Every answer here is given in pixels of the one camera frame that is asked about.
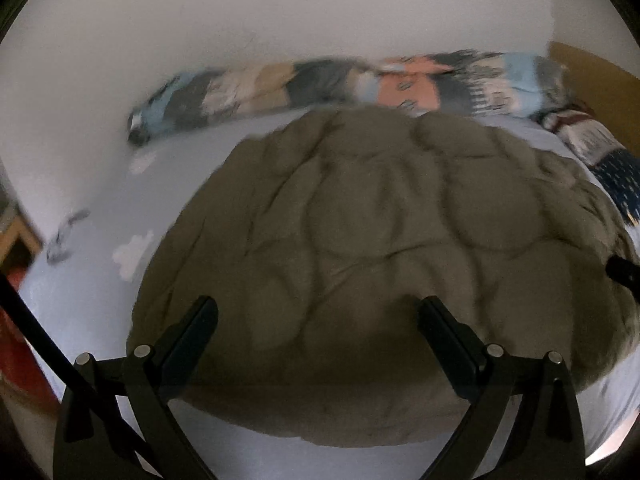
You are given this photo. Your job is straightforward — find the red bag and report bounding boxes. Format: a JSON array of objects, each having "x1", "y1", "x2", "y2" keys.
[{"x1": 0, "y1": 265, "x2": 56, "y2": 411}]

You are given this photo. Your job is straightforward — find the rolled patterned quilt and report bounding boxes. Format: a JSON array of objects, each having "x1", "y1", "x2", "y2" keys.
[{"x1": 127, "y1": 50, "x2": 571, "y2": 146}]

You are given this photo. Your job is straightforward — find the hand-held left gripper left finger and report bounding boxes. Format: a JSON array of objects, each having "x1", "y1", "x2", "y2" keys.
[{"x1": 52, "y1": 295, "x2": 219, "y2": 480}]

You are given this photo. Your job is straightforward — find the light blue cloud bedsheet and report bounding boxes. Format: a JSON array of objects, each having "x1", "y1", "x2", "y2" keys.
[{"x1": 20, "y1": 110, "x2": 640, "y2": 466}]

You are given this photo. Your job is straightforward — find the black cable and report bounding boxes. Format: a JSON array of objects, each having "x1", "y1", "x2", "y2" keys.
[{"x1": 0, "y1": 272, "x2": 151, "y2": 466}]

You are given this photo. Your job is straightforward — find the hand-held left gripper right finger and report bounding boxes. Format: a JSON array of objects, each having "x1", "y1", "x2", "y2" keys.
[{"x1": 419, "y1": 295, "x2": 587, "y2": 480}]

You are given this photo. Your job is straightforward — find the red striped white cloth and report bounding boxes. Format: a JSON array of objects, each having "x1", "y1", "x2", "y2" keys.
[{"x1": 537, "y1": 105, "x2": 628, "y2": 166}]

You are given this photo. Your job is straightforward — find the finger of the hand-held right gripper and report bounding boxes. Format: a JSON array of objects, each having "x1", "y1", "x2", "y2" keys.
[{"x1": 605, "y1": 255, "x2": 640, "y2": 303}]

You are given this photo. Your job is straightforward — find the wooden headboard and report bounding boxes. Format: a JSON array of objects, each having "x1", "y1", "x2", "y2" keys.
[{"x1": 547, "y1": 41, "x2": 640, "y2": 131}]

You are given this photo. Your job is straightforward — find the wooden side table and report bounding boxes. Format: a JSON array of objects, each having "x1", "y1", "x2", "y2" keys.
[{"x1": 0, "y1": 210, "x2": 43, "y2": 266}]

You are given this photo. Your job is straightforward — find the olive green hooded puffer jacket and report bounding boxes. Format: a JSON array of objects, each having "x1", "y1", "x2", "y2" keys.
[{"x1": 127, "y1": 105, "x2": 640, "y2": 448}]

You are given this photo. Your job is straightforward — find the black eyeglasses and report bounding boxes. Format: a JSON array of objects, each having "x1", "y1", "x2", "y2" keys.
[{"x1": 46, "y1": 209, "x2": 92, "y2": 263}]

